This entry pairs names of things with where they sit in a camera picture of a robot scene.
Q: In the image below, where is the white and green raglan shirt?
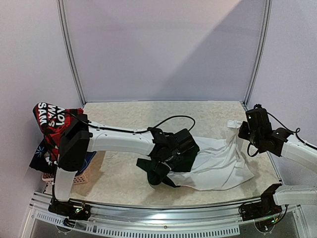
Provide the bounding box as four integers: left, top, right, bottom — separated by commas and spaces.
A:
136, 120, 254, 191

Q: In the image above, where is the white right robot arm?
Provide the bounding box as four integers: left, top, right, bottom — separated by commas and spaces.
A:
238, 121, 317, 216

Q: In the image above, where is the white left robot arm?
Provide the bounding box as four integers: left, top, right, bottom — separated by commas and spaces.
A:
53, 114, 199, 215

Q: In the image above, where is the pink plastic laundry basket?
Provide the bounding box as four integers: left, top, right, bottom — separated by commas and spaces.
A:
41, 151, 98, 185

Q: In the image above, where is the blue garment in basket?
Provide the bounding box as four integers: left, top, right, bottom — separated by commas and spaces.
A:
75, 151, 97, 176

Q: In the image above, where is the red black plaid garment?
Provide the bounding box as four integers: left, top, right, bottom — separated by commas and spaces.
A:
33, 102, 84, 161

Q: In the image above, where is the black printed garment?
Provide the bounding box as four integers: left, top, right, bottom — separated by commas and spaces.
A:
29, 139, 58, 174

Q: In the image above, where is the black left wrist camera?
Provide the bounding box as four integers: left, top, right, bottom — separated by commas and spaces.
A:
174, 128, 195, 153

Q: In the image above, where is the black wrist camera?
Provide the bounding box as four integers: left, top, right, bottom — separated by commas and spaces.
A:
246, 104, 272, 135
174, 128, 195, 153

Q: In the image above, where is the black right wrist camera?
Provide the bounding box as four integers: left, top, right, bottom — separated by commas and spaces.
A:
246, 104, 272, 135

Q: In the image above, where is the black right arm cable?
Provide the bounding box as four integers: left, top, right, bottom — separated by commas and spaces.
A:
247, 113, 310, 158

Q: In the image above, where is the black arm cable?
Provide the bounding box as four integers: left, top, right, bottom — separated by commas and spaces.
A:
247, 113, 310, 158
63, 108, 196, 136

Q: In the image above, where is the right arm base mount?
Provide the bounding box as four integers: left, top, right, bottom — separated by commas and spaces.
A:
238, 183, 288, 225

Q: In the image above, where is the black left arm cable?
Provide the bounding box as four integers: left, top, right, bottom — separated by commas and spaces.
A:
63, 108, 196, 136

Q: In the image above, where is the front aluminium rail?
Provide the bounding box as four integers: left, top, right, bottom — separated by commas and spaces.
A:
20, 192, 310, 238

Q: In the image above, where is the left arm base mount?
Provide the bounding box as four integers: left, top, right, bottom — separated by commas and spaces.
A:
48, 199, 91, 221

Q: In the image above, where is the right aluminium frame post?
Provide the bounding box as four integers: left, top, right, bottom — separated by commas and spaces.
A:
241, 0, 272, 108

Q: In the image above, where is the aluminium frame post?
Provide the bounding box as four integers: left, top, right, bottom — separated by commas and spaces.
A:
241, 0, 272, 108
56, 0, 87, 106

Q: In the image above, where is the left aluminium frame post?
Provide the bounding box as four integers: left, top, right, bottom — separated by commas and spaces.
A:
56, 0, 87, 106

